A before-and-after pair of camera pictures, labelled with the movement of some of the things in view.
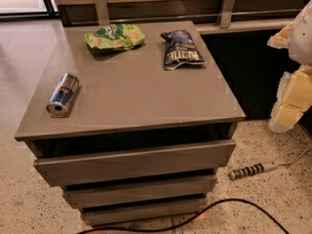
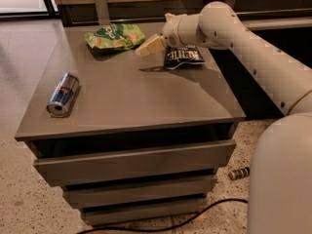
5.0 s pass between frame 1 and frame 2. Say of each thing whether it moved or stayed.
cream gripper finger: moved
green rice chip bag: stayed
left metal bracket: stayed
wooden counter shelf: stayed
